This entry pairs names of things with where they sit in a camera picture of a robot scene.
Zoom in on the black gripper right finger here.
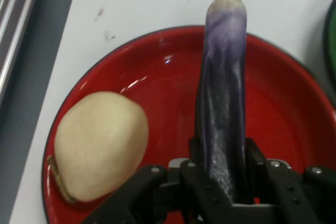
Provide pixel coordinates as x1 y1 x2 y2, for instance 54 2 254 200
244 137 336 224

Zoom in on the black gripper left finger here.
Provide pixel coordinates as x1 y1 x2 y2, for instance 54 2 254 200
78 137 234 224

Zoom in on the purple toy eggplant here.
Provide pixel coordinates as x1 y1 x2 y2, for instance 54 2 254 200
195 0 249 205

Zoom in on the beige bun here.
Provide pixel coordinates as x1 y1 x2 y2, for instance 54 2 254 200
47 91 150 204

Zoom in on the red enamel plate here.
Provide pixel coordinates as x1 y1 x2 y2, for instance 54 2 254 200
41 26 336 224

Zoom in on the green enamel plate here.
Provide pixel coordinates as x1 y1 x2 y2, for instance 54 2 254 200
323 0 336 88

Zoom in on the aluminium rail frame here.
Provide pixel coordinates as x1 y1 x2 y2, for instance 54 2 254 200
0 0 43 101

